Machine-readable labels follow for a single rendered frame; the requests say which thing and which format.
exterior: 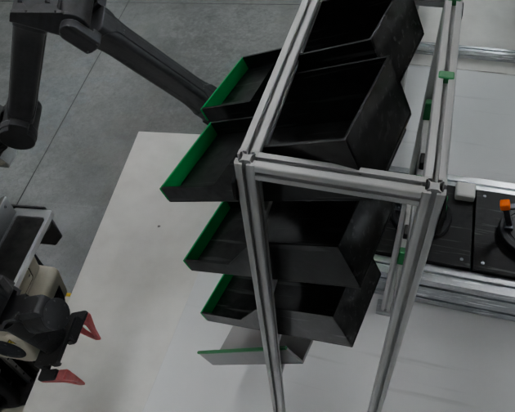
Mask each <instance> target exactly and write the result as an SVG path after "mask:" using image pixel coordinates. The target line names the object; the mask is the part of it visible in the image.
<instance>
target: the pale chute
mask: <svg viewBox="0 0 515 412"><path fill-rule="evenodd" d="M312 343H313V340H310V339H305V338H297V337H292V336H288V335H283V334H282V335H281V339H280V344H279V345H280V361H281V364H303V362H304V361H305V359H306V357H307V353H308V352H309V350H310V347H311V345H312ZM197 353H198V354H200V355H201V356H202V357H203V358H204V359H205V360H207V361H208V362H209V363H211V364H212V365H265V364H266V362H265V356H264V351H263V345H262V336H261V330H256V329H248V328H243V327H239V326H234V325H233V326H232V328H231V331H230V332H229V334H228V335H227V337H226V340H225V342H224V343H223V344H222V347H221V349H220V350H207V351H198V352H197Z"/></svg>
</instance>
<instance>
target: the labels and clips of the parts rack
mask: <svg viewBox="0 0 515 412"><path fill-rule="evenodd" d="M414 3H415V6H424V7H444V4H445V0H414ZM438 78H443V79H444V80H443V83H447V84H448V80H449V79H454V78H455V72H451V71H443V70H440V71H439V74H438ZM431 105H432V100H431V99H427V100H426V102H425V106H424V111H423V120H429V119H430V112H431ZM257 158H258V161H256V162H255V164H254V172H256V173H257V174H255V180H258V181H267V182H273V183H278V184H283V185H288V186H298V187H303V188H308V189H313V190H323V191H328V192H334V193H339V194H345V195H354V196H359V197H365V198H370V199H379V200H384V201H390V202H395V203H400V204H409V205H415V206H419V201H420V198H421V194H422V189H423V176H422V175H416V176H415V175H410V174H404V173H398V172H388V171H383V170H377V169H371V168H360V170H356V169H353V168H348V167H345V166H342V165H338V164H335V163H327V162H321V161H316V160H310V159H300V158H294V157H289V156H283V155H277V154H267V153H261V152H259V154H258V157H257ZM424 158H425V153H421V155H420V160H419V169H422V170H423V165H424ZM357 173H358V174H357ZM360 174H361V175H360ZM231 189H232V194H233V199H234V200H238V199H239V192H238V186H237V180H236V175H235V173H234V176H233V177H232V180H231ZM446 204H447V195H446V198H445V201H444V204H443V207H442V210H441V215H440V217H439V221H438V223H437V228H436V235H440V234H441V229H442V227H443V224H444V221H445V218H446ZM404 258H405V248H402V247H400V249H399V253H398V257H397V262H396V263H397V264H400V265H403V261H404Z"/></svg>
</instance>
